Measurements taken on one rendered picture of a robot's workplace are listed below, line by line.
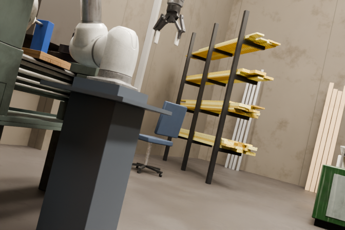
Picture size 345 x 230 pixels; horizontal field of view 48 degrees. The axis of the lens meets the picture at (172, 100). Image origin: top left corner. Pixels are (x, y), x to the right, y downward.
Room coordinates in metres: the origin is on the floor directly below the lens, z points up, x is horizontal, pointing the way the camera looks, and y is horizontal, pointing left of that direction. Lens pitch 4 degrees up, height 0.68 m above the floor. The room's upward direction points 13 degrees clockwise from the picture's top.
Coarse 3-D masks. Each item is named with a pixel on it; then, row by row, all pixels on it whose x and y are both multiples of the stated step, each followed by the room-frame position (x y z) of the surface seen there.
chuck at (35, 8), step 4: (36, 0) 1.93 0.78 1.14; (36, 4) 1.93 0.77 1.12; (32, 8) 1.90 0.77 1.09; (36, 8) 1.93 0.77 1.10; (32, 12) 1.91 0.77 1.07; (36, 12) 1.93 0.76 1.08; (32, 16) 1.92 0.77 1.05; (32, 20) 1.93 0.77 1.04; (28, 24) 1.92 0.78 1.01; (28, 28) 1.94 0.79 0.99
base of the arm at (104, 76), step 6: (102, 72) 1.73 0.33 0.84; (108, 72) 1.71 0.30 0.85; (114, 72) 1.71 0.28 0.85; (90, 78) 1.74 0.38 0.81; (96, 78) 1.73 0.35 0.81; (102, 78) 1.72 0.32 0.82; (108, 78) 1.71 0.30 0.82; (114, 78) 1.71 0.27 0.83; (120, 78) 1.72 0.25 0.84; (126, 78) 1.74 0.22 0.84; (120, 84) 1.68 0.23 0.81; (126, 84) 1.74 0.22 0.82; (138, 90) 1.82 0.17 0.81
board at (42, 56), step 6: (24, 48) 2.03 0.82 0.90; (30, 54) 2.02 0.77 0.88; (36, 54) 2.01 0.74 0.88; (42, 54) 2.02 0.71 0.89; (48, 54) 2.07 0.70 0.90; (42, 60) 2.06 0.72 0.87; (48, 60) 2.08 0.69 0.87; (54, 60) 2.13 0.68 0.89; (60, 60) 2.18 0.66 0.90; (60, 66) 2.19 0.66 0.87; (66, 66) 2.25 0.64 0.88
